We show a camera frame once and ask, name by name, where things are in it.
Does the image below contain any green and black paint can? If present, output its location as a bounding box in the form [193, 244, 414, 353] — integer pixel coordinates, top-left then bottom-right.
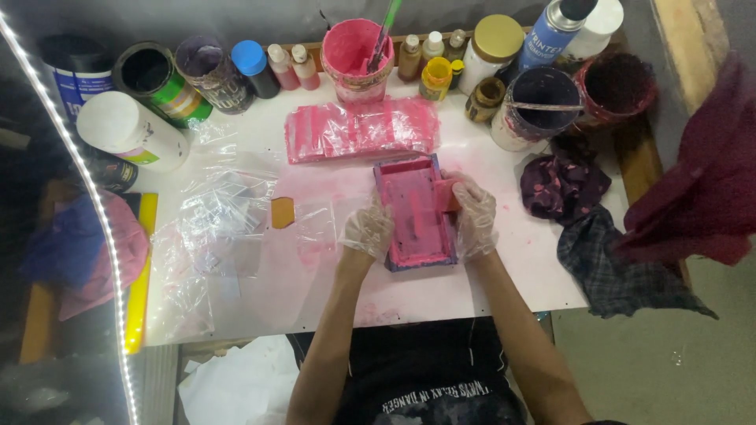
[111, 41, 214, 128]

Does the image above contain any blue cloth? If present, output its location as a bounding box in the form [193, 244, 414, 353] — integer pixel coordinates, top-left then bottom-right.
[19, 194, 106, 291]

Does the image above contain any wooden plank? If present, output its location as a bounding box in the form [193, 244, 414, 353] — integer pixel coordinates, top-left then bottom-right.
[649, 0, 731, 116]

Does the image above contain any small pink squeegee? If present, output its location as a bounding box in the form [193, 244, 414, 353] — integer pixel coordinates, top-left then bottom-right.
[434, 177, 462, 214]

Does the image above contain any stack of pink printed bags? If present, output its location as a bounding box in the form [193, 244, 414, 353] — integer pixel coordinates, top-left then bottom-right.
[284, 97, 441, 165]

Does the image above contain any pink paint bucket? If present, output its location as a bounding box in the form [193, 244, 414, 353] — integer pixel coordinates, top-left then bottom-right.
[321, 18, 396, 105]

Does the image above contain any white paper sheet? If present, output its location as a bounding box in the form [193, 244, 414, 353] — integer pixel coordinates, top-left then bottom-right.
[176, 334, 303, 425]

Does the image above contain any person's left hand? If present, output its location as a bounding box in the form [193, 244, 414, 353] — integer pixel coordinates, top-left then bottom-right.
[339, 194, 396, 264]

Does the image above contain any blue white can black lid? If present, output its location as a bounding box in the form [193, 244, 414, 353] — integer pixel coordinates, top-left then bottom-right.
[38, 33, 117, 122]

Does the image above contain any green handled stirring stick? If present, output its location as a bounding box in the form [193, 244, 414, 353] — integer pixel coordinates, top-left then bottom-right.
[366, 0, 404, 75]

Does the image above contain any pile of clear plastic bags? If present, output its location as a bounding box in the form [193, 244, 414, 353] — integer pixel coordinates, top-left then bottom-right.
[149, 117, 339, 344]

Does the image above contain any small brown ink bottle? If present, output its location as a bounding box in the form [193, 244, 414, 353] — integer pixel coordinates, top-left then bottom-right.
[397, 34, 422, 83]

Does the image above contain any purple stained paint jar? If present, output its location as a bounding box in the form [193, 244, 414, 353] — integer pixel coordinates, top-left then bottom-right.
[175, 35, 255, 116]

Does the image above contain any small dark can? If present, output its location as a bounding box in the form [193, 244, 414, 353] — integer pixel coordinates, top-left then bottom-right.
[87, 149, 140, 194]

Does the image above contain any blue spray can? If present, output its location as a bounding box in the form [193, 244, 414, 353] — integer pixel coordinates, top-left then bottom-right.
[518, 0, 599, 73]

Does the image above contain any small pink ink bottle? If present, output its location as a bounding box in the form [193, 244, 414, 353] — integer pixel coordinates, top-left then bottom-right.
[291, 44, 322, 92]
[267, 44, 301, 92]

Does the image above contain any black bottle with blue cap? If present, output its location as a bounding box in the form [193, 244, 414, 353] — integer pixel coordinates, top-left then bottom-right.
[231, 39, 282, 100]

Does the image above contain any dark plaid cloth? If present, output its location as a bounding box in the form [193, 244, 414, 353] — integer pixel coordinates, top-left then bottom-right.
[556, 205, 719, 321]

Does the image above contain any small orange card scraper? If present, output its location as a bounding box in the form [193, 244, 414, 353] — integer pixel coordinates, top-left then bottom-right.
[271, 196, 296, 230]

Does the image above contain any paint stained stir stick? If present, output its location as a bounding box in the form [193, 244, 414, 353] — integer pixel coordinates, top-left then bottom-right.
[506, 101, 586, 113]

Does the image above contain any pink stained printing screen frame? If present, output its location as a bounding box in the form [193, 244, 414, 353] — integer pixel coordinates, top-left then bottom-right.
[372, 153, 461, 273]

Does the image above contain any pink cloth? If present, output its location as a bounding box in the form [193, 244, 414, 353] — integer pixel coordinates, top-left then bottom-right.
[58, 189, 150, 323]

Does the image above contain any white bucket of purple paint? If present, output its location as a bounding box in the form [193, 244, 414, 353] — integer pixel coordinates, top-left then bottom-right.
[491, 66, 585, 153]

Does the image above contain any yellow plastic bottle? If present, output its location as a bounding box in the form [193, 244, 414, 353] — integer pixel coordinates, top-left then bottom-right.
[419, 57, 453, 103]

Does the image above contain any person's right hand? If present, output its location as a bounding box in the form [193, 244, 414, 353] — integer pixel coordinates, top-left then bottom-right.
[440, 170, 500, 261]

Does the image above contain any dark purple stained rag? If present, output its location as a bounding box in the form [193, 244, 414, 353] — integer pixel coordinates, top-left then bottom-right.
[519, 136, 613, 229]

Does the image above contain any maroon cloth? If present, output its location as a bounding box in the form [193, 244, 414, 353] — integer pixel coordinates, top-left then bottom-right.
[613, 51, 756, 267]

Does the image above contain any large white plastic bottle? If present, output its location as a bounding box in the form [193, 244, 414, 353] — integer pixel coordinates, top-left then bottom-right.
[76, 91, 191, 174]

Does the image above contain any small pale green ink bottle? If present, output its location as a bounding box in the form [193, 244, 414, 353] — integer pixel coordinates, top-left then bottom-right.
[421, 31, 445, 62]

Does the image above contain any white plastic container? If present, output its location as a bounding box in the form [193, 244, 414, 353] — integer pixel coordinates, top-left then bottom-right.
[561, 0, 625, 61]

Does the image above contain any person's black printed shirt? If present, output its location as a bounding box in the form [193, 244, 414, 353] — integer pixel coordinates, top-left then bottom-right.
[287, 318, 528, 425]

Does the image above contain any white jar with gold lid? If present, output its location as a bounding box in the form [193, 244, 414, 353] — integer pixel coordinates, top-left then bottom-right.
[457, 14, 526, 97]

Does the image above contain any long yellow squeegee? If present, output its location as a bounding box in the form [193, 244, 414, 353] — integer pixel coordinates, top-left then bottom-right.
[122, 192, 159, 355]

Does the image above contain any white LED light strip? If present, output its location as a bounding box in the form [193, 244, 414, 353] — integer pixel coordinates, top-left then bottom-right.
[0, 11, 141, 425]

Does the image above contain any open brown jar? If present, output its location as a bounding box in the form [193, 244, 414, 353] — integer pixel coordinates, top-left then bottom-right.
[464, 77, 508, 124]

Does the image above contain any small olive ink bottle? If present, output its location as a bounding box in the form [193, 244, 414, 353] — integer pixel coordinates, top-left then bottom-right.
[444, 29, 468, 63]

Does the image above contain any dark red paint bucket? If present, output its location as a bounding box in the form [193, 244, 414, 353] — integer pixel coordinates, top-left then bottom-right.
[572, 51, 658, 132]

